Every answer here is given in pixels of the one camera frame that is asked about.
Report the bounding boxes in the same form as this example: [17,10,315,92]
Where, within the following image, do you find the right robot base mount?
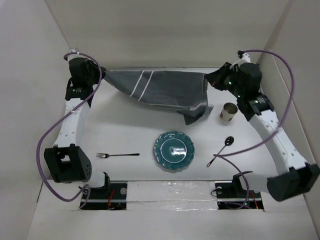
[210,173,264,210]

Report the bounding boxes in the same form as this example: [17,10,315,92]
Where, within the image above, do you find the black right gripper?
[205,61,245,98]

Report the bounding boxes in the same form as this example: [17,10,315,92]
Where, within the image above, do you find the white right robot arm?
[204,62,320,202]

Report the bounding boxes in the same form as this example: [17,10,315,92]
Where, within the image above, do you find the grey striped cloth placemat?
[104,70,214,125]

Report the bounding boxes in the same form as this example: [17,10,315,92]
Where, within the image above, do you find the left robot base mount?
[79,173,128,211]

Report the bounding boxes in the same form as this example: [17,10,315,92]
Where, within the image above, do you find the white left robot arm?
[44,51,112,199]

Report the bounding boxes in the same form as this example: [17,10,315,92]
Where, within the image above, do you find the teal ceramic plate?
[153,130,195,171]

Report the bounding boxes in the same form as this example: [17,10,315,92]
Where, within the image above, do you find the silver metal fork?
[96,153,140,159]

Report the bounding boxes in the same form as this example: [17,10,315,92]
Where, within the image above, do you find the dark metal spoon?
[206,136,235,168]

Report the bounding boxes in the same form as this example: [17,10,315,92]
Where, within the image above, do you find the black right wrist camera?
[238,62,262,94]

